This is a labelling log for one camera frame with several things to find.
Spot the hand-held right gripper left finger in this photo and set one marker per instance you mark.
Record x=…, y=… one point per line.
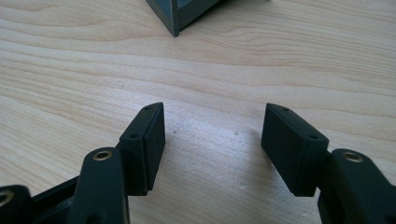
x=141, y=152

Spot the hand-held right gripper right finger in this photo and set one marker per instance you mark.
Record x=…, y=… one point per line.
x=291, y=149

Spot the dark grey box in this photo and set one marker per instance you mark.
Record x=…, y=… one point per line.
x=174, y=12

